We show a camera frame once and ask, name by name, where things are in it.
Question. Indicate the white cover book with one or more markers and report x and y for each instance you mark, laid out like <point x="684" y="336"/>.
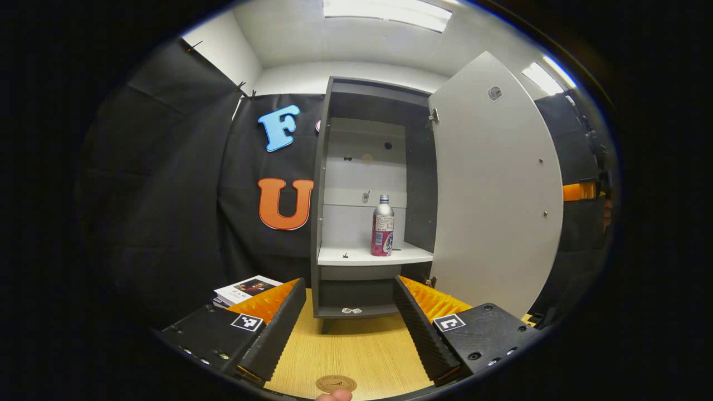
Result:
<point x="248" y="288"/>

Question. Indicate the silver and pink bottle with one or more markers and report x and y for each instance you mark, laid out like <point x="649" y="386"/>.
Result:
<point x="382" y="234"/>

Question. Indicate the small ceiling light panel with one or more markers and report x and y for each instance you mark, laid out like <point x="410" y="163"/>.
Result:
<point x="546" y="77"/>

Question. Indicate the grey cabinet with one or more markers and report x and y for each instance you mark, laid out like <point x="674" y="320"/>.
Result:
<point x="379" y="103"/>

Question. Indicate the round brown coaster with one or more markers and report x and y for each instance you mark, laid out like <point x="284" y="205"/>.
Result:
<point x="336" y="382"/>

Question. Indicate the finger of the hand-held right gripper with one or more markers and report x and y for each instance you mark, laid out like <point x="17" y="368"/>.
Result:
<point x="579" y="191"/>

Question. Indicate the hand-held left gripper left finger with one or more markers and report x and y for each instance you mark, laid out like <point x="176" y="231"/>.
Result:
<point x="276" y="334"/>

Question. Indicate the grey cabinet door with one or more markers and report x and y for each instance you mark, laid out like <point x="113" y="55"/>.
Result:
<point x="496" y="195"/>

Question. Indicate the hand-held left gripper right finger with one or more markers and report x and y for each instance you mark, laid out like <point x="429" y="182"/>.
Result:
<point x="420" y="334"/>

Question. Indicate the large ceiling light panel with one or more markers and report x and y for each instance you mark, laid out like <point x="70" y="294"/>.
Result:
<point x="390" y="14"/>

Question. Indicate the white cabinet shelf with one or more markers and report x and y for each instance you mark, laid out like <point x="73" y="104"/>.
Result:
<point x="401" y="255"/>

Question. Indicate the black backdrop cloth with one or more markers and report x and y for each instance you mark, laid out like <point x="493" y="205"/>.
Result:
<point x="167" y="195"/>

